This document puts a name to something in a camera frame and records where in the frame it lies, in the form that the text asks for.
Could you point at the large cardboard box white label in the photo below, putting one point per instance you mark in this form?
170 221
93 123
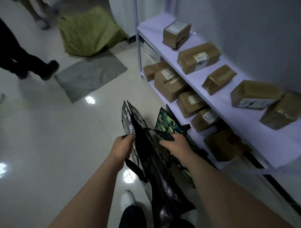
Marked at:
170 87

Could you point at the long cardboard box white label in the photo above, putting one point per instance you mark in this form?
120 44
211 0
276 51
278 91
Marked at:
197 57

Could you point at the green sack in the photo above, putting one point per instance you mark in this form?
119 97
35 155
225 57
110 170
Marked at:
88 32

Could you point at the person's left fingers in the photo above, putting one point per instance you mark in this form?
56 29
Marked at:
128 139

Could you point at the flat cardboard box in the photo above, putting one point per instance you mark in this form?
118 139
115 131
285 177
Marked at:
150 70

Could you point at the white metal shelf unit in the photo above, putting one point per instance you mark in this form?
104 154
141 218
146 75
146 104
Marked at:
235 122

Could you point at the small cardboard box handwritten label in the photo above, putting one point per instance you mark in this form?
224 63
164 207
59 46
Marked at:
204 119

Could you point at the white shoe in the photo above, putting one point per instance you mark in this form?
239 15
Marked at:
127 199

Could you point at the person's right hand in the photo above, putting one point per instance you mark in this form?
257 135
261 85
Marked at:
181 149

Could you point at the person's right fingers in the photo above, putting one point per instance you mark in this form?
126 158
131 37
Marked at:
170 143

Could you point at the gray floor mat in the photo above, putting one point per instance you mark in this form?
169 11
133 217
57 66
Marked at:
89 75

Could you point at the person's left forearm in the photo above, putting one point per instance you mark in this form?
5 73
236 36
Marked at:
94 195

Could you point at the person's left hand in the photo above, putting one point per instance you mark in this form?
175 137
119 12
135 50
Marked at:
120 150

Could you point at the taped plain cardboard box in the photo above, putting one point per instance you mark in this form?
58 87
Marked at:
281 111
218 79

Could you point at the black trousers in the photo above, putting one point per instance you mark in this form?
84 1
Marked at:
131 218

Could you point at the camouflage tote bag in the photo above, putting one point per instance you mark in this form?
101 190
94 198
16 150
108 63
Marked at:
160 183

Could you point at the small cardboard box white label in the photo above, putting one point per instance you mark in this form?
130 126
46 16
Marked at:
175 34

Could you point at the cardboard box red mark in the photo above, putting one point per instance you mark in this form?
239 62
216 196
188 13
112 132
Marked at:
223 145

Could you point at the cardboard box blue white label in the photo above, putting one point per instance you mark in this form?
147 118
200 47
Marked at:
255 94

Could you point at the person's right forearm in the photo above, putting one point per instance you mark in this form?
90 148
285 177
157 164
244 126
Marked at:
223 197

